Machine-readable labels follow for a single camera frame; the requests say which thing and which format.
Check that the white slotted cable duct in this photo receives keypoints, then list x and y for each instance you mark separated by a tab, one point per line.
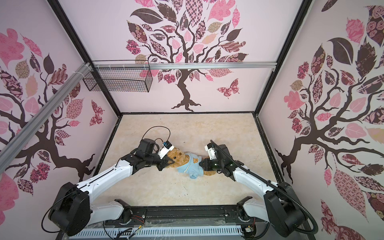
157	233

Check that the black wire mesh basket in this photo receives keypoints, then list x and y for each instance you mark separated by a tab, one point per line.
125	76

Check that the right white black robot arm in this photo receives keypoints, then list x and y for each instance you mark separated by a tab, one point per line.
270	198

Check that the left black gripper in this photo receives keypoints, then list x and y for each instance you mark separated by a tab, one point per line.
164	163

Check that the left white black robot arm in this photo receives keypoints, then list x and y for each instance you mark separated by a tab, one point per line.
90	192

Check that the rear aluminium rail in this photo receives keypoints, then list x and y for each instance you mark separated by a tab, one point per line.
183	66

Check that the left aluminium rail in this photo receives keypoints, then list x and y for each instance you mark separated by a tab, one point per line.
11	150

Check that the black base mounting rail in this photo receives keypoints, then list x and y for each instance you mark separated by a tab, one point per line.
170	214

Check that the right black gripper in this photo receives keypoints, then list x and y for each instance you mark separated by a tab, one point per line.
207	165

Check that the aluminium rail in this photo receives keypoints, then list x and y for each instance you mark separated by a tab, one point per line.
11	150
183	66

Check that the brown plush teddy bear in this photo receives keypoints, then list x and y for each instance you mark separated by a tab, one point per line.
180	159

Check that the light blue fleece hoodie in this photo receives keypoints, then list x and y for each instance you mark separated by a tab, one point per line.
192	167

